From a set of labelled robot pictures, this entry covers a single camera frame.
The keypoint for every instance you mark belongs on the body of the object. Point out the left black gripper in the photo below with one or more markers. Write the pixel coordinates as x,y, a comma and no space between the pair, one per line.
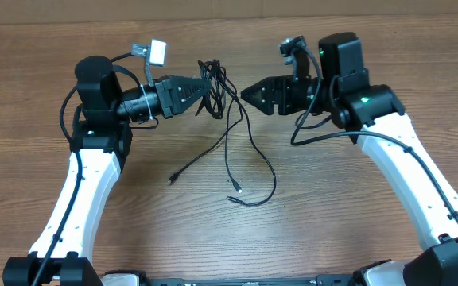
168,93

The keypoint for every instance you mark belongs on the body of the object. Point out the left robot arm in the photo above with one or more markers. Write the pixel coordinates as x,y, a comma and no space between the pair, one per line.
99,143

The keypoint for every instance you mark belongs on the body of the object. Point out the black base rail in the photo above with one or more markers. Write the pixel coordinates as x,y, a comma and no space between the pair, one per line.
249,282

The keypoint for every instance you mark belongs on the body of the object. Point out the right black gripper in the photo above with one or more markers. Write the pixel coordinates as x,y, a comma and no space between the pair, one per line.
268,84

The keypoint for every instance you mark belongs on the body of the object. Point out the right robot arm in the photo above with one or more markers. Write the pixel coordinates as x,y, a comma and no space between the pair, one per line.
336,81

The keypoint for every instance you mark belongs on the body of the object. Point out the cardboard backdrop panel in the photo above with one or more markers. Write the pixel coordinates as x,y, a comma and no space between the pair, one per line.
14,12

